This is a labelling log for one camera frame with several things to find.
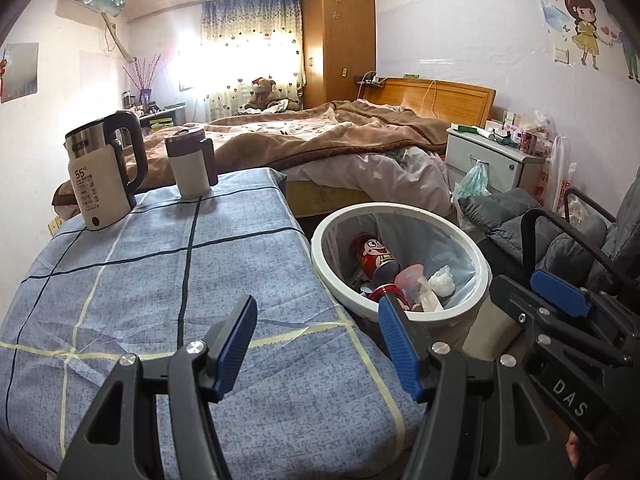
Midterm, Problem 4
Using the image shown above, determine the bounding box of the patterned window curtain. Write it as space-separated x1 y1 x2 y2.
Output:
200 0 306 123

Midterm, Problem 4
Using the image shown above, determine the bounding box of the blue checked tablecloth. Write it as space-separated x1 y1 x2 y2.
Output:
0 166 426 480

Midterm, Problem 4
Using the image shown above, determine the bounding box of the bed with brown blanket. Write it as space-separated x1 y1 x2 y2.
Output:
50 100 451 208

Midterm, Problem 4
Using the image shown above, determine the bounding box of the white wrapped pipe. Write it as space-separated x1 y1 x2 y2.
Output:
102 12 136 61

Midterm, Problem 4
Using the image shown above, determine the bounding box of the white steel electric kettle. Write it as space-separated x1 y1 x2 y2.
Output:
64 110 149 232

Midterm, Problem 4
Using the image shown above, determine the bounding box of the white bag with red print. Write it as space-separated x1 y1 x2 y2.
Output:
535 135 573 213

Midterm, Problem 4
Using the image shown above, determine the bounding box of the green plastic bag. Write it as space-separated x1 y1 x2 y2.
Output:
451 160 493 211

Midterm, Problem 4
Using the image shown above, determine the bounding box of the pink duvet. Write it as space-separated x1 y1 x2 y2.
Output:
285 147 458 216

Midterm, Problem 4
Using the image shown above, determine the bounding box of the group of small boxes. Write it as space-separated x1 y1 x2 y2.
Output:
485 107 558 156

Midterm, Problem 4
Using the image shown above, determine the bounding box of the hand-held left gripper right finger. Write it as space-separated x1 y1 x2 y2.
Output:
377 292 563 480

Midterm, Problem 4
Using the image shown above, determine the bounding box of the vase with purple branches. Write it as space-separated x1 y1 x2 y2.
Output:
122 55 163 103

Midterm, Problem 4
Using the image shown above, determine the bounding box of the cluttered desk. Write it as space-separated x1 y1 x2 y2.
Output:
122 90 188 131

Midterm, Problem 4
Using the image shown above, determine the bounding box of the wooden wardrobe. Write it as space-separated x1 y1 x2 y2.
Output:
301 0 377 109

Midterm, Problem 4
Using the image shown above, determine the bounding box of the wooden bed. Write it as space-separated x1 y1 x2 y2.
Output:
285 77 497 218

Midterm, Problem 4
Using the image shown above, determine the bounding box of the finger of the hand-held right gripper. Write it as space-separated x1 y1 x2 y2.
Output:
490 274 632 370
530 269 640 342

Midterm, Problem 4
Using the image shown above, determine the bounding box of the pale yellow tape strip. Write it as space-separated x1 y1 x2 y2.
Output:
0 321 351 361
347 327 408 443
57 350 81 461

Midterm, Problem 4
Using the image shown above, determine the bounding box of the person's right hand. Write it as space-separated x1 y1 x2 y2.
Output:
566 431 585 467

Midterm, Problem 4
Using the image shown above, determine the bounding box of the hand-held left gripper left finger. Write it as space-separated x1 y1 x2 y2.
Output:
57 294 259 480

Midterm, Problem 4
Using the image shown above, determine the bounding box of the white nightstand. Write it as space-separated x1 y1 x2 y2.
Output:
445 127 546 196

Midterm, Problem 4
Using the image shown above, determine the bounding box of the grey padded chair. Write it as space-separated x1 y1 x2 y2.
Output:
457 170 640 301

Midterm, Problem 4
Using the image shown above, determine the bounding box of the white round bin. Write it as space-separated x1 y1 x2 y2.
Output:
310 202 493 358

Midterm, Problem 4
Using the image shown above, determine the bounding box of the silver wall sheet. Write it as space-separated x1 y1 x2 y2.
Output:
0 42 40 103

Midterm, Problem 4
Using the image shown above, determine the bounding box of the clear cup with red lid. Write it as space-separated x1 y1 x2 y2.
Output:
394 265 431 311

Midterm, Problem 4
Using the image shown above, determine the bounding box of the brown teddy bear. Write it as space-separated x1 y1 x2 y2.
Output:
245 77 281 111

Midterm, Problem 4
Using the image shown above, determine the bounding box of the white mug with brown lid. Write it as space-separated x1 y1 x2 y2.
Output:
165 127 219 198

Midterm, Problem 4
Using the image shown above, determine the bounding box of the cartoon girl wall sticker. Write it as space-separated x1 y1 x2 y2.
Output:
564 0 602 70

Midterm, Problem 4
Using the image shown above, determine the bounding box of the pale blue bin liner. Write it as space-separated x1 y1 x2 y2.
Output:
325 210 476 311

